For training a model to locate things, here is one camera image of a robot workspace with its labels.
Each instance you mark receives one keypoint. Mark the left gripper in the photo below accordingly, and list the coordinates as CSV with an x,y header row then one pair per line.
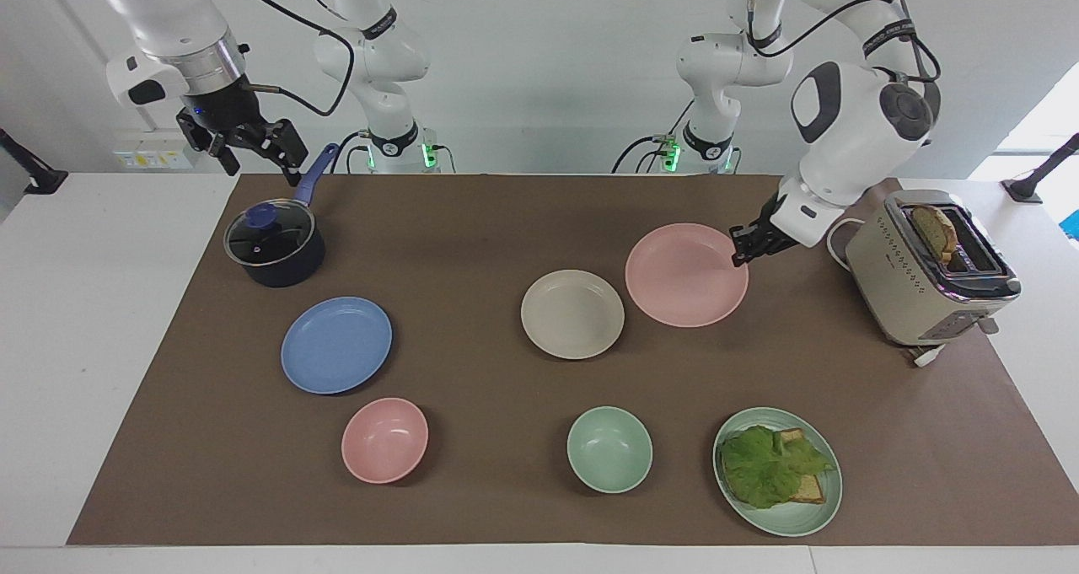
x,y
774,220

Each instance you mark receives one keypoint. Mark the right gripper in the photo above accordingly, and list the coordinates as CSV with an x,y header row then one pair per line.
x,y
221,106

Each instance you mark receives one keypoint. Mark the pink plate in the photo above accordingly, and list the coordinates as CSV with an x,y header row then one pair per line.
x,y
684,277

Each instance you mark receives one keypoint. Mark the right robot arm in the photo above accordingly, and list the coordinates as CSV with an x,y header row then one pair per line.
x,y
169,18

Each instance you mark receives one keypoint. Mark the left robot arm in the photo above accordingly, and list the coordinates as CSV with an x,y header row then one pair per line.
x,y
851,144

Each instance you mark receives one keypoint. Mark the glass lid with blue knob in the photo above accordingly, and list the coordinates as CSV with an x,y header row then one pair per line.
x,y
265,233

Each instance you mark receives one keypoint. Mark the dark blue saucepan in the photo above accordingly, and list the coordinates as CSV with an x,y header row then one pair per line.
x,y
291,266

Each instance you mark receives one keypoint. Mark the silver toaster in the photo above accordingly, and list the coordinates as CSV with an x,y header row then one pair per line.
x,y
906,292

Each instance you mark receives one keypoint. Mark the beige plate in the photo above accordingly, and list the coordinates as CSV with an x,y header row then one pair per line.
x,y
571,314

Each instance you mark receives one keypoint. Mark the bread slice in toaster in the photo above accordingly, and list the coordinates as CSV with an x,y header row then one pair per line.
x,y
936,230

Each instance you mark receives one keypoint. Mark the blue plate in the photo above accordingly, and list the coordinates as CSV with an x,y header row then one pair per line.
x,y
335,345

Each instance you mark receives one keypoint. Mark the green lettuce leaf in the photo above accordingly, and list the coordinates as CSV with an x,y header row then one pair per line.
x,y
763,469

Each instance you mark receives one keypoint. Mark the black stand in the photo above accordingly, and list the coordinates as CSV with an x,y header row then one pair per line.
x,y
29,174
1033,182

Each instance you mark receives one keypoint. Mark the green bowl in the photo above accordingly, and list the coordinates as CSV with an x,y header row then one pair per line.
x,y
609,449

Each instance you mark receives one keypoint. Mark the toasted bread slice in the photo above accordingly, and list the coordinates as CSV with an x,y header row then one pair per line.
x,y
811,490

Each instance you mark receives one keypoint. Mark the green plate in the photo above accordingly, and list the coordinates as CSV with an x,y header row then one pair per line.
x,y
792,519

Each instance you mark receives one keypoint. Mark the pink bowl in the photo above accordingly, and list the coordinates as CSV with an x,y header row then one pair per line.
x,y
384,439

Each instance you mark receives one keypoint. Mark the white wall socket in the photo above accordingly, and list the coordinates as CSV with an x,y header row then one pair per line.
x,y
152,158

